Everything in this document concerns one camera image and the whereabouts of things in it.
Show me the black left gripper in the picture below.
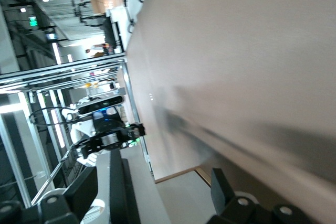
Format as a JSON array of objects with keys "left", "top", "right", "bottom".
[{"left": 72, "top": 122, "right": 146, "bottom": 159}]

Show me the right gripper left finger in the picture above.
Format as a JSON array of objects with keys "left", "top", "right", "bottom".
[{"left": 38, "top": 166, "right": 99, "bottom": 224}]

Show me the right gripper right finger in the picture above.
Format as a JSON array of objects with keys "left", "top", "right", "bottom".
[{"left": 207, "top": 167, "right": 308, "bottom": 224}]

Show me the black drawer handle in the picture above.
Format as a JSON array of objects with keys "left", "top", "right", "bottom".
[{"left": 109, "top": 150, "right": 142, "bottom": 224}]

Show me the white drawer without handle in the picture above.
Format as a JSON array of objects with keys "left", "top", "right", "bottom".
[{"left": 156, "top": 170, "right": 220, "bottom": 224}]

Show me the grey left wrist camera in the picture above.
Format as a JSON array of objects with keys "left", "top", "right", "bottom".
[{"left": 77, "top": 94, "right": 125, "bottom": 116}]

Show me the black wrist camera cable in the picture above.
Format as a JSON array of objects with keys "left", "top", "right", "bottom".
[{"left": 28, "top": 106, "right": 80, "bottom": 125}]

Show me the aluminium profile frame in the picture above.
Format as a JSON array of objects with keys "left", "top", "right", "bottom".
[{"left": 0, "top": 52, "right": 156, "bottom": 209}]

